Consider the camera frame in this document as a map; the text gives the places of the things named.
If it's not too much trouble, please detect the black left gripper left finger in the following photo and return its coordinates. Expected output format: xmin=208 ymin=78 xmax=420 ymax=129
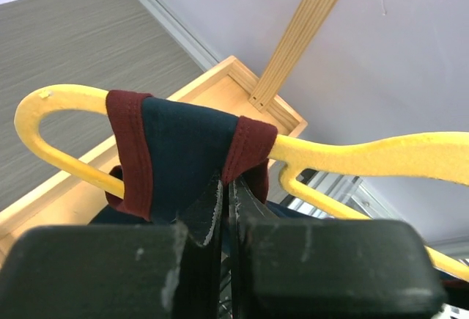
xmin=1 ymin=176 xmax=223 ymax=318

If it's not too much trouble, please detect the navy maroon tank top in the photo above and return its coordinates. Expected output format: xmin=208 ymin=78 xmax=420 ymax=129
xmin=92 ymin=90 xmax=300 ymax=224

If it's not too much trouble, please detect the wooden clothes rack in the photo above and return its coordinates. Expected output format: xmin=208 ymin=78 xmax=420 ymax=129
xmin=1 ymin=0 xmax=359 ymax=255

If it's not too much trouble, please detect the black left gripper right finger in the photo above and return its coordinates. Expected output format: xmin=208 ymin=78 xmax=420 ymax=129
xmin=228 ymin=179 xmax=446 ymax=318

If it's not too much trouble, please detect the yellow clothes hanger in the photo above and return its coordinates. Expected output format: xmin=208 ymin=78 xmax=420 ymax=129
xmin=13 ymin=84 xmax=469 ymax=283

